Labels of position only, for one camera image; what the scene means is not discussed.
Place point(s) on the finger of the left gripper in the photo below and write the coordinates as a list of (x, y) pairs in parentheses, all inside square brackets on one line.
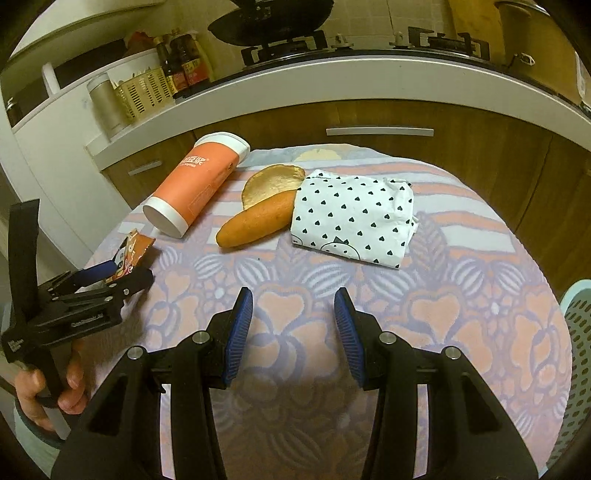
[(141, 278), (96, 273)]

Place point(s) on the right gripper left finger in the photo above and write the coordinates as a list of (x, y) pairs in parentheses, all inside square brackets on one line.
[(118, 434)]

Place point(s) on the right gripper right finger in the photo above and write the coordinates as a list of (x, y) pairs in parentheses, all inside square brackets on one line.
[(470, 434)]

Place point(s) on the orange snack wrapper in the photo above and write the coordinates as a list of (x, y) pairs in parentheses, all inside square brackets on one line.
[(130, 253)]

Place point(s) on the white heart-print paper bag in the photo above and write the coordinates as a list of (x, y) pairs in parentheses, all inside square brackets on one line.
[(360, 218)]

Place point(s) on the grey left sleeve forearm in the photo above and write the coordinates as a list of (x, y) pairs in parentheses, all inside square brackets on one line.
[(41, 446)]

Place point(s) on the white kitchen counter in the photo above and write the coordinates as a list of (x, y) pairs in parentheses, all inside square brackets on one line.
[(359, 77)]

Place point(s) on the person's left hand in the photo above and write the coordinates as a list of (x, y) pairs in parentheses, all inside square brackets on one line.
[(73, 399)]

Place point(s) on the floral striped table cloth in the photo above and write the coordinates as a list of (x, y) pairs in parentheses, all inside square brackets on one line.
[(294, 411)]

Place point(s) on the orange white cylindrical canister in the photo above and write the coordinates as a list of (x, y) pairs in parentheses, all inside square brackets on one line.
[(179, 199)]

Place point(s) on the orange carrot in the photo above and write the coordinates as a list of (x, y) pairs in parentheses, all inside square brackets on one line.
[(258, 222)]

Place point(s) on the light blue perforated waste basket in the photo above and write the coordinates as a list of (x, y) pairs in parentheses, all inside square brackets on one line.
[(570, 458)]

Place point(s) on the tan potato chip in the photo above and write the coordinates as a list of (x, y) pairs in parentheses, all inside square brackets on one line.
[(272, 180)]

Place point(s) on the silver cylindrical canister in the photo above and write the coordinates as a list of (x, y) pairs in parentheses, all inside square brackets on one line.
[(107, 108)]

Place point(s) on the beige slotted basket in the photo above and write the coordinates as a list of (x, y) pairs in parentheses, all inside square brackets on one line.
[(144, 94)]

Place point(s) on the dark sauce bottle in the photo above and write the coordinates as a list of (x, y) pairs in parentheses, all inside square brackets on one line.
[(173, 72)]

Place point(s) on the red label sauce bottle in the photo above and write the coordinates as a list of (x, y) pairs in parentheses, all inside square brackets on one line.
[(194, 67)]

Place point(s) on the black wok pan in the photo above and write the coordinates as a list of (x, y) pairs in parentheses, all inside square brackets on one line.
[(255, 23)]

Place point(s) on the black gas stove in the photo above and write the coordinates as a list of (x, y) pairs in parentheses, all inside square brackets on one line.
[(416, 42)]

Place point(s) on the brown pot with lid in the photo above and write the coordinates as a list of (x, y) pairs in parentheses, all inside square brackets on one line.
[(535, 47)]

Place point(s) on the wooden cutting board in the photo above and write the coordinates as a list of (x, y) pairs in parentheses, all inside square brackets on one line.
[(481, 19)]

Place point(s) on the silver drawer handle left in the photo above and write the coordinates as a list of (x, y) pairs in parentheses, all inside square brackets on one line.
[(145, 167)]

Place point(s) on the silver drawer handle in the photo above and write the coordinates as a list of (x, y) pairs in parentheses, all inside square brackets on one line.
[(380, 130), (145, 167)]

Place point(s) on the silver drawer handle centre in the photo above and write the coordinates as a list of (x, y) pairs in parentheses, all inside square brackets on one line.
[(380, 130)]

